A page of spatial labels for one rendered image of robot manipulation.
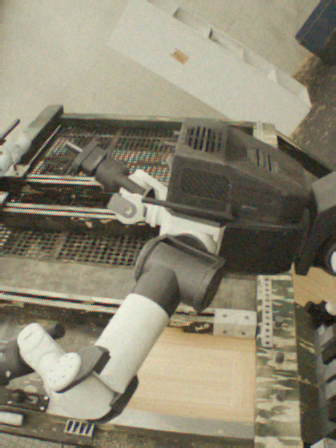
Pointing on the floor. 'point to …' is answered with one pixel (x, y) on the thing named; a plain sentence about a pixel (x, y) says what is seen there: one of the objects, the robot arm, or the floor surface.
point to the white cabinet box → (209, 64)
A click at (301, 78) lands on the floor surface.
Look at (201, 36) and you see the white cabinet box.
